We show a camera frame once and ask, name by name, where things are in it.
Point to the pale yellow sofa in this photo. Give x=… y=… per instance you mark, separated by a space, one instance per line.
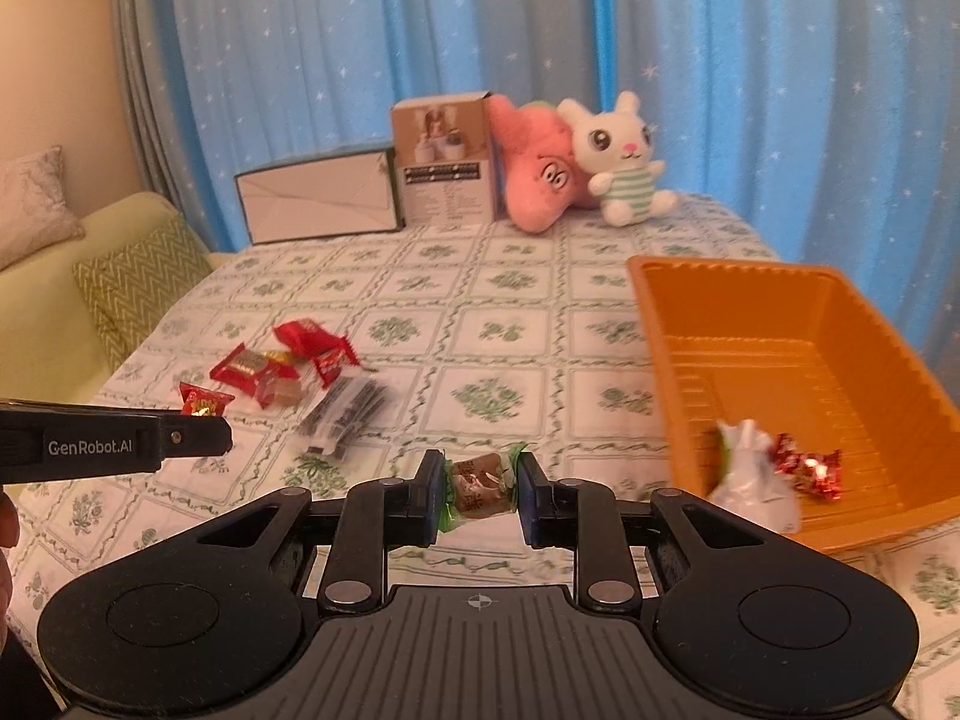
x=45 y=315

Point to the pink plush toy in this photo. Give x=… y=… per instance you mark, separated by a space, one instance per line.
x=536 y=172

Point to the yellow candy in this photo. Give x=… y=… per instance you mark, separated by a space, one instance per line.
x=279 y=356

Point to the grey curtain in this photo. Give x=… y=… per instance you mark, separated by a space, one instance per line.
x=146 y=90

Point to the green zigzag cushion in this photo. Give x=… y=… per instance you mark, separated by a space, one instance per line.
x=139 y=285

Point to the plain red snack packet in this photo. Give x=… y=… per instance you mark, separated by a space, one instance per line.
x=307 y=337

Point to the clear brown candy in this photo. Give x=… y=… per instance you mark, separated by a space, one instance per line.
x=281 y=390

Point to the dark snack packet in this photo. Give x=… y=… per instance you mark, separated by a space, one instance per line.
x=345 y=412

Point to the blue star curtain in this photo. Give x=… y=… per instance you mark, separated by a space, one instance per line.
x=525 y=30

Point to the white snack packet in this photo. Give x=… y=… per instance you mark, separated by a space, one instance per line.
x=746 y=480

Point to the orange plastic tray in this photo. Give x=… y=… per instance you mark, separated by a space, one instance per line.
x=795 y=360

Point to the red and brown snack packet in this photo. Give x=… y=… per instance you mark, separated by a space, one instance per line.
x=240 y=369

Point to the grey cushion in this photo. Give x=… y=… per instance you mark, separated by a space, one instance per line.
x=34 y=202

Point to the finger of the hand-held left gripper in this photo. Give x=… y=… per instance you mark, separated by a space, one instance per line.
x=199 y=436

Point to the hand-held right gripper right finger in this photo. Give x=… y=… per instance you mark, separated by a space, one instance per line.
x=529 y=499

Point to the small red snack packet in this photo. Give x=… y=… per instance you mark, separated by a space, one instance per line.
x=335 y=366

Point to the white flat box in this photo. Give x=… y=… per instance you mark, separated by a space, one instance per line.
x=319 y=199

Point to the small red foil candy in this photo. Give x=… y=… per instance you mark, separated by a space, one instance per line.
x=204 y=399

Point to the person's left hand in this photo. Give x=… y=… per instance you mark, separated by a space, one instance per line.
x=6 y=532

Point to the green brown candy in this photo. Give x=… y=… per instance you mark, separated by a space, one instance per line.
x=476 y=491

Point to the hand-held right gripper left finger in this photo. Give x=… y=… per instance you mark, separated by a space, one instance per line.
x=431 y=496

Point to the white bunny plush toy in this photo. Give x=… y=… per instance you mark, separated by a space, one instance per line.
x=619 y=157

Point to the beige product box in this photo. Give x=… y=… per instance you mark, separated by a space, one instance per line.
x=446 y=165

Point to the red foil twisted candy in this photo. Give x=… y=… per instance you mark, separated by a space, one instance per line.
x=814 y=469

